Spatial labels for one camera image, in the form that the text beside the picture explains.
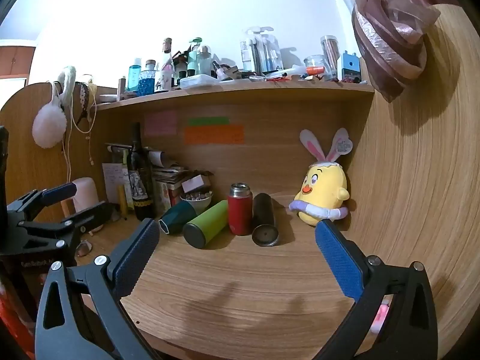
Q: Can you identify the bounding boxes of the stack of books and papers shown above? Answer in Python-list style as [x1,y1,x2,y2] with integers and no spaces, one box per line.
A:
[150,164,215,195]

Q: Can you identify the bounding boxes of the printed tin box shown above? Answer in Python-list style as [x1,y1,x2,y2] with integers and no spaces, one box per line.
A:
[155,180,181,215]

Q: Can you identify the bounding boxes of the white fluffy earmuffs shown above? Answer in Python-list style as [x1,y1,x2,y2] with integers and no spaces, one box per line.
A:
[32,65,77,148]

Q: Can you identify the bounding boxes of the white round bottle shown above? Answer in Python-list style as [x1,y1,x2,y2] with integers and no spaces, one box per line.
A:
[197,45,213,76]

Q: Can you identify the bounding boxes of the clear pen packages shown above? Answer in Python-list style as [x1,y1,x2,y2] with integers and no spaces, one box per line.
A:
[240,26,283,76]

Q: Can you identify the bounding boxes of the rolled paper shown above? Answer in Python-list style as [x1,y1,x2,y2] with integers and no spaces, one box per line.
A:
[144,150,177,167]

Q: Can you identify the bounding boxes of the yellow tube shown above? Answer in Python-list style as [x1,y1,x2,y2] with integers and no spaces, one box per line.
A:
[118,184,128,220]

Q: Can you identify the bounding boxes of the orange sticky note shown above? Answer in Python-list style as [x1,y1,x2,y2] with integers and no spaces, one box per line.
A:
[184,124,244,145]

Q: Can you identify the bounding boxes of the tall glass jar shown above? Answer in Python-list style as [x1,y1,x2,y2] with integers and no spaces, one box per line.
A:
[320,35,340,79]

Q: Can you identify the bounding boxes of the dark teal cup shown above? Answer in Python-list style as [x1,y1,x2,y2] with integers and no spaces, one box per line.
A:
[158,200,197,235]

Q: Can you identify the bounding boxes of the red cup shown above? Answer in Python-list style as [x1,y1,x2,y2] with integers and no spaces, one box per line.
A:
[227,182,254,236]

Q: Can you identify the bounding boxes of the green sticky note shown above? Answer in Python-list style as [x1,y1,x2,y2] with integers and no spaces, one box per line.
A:
[188,117,230,126]

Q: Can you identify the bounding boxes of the pink sticky note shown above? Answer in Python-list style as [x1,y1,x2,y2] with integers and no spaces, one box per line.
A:
[144,110,178,137]

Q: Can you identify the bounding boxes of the dark wine bottle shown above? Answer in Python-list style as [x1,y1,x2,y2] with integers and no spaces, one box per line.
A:
[127,122,155,221]

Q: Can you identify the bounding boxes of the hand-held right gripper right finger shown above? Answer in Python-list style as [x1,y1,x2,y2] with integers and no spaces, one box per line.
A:
[311,219,438,360]

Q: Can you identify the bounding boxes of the white plastic box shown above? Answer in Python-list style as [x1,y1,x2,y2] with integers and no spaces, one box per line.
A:
[180,74,219,90]

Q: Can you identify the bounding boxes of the wooden wall cabinet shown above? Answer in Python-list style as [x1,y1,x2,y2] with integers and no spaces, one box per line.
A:
[0,39,38,79]

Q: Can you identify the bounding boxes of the wooden shelf board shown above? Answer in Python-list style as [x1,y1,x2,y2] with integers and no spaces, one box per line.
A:
[93,82,376,112]

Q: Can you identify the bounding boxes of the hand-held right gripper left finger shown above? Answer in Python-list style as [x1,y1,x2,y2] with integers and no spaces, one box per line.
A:
[34,218,166,360]

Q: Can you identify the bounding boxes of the corked glass bottle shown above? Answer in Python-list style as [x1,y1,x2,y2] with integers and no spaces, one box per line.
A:
[156,37,175,93]

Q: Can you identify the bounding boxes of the white earphone cable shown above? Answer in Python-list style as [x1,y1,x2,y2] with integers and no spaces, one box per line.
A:
[52,82,95,184]

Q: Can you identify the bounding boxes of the blue pencil sharpener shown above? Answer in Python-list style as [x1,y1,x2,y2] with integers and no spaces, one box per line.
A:
[337,50,361,82]

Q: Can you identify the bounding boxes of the green cup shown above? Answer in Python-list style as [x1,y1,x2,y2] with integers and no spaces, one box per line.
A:
[182,200,228,249]

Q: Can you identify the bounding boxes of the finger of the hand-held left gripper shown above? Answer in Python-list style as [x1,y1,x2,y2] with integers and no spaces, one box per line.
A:
[19,201,114,249]
[7,182,78,226]

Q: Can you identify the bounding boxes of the black cup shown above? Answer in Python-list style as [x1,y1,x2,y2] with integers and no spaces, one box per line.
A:
[251,193,280,247]

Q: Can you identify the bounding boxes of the green pump bottle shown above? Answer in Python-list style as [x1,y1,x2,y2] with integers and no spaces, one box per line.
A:
[186,37,203,77]

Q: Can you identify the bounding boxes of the pink plastic container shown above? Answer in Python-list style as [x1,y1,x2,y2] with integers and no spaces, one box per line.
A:
[72,177,100,214]

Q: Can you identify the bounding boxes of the yellow chick plush toy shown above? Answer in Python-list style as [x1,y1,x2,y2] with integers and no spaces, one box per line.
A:
[289,127,355,227]

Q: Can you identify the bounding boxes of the short glass jar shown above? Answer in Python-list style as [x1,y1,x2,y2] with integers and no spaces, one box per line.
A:
[304,55,333,82]

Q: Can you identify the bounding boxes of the blue liquid bottle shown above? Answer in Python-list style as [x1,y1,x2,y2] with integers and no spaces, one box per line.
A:
[127,58,143,92]

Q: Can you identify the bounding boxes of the white note paper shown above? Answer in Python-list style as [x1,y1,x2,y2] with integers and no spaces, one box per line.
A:
[102,162,130,204]

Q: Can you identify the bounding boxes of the patterned headband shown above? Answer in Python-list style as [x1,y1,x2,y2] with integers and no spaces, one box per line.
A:
[73,80,99,124]

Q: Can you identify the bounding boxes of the bowl of wrapped candies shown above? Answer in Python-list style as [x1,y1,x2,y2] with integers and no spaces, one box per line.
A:
[179,190,214,214]

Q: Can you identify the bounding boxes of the bottle of blue beads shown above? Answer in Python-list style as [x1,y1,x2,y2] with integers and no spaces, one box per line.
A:
[138,60,156,96]

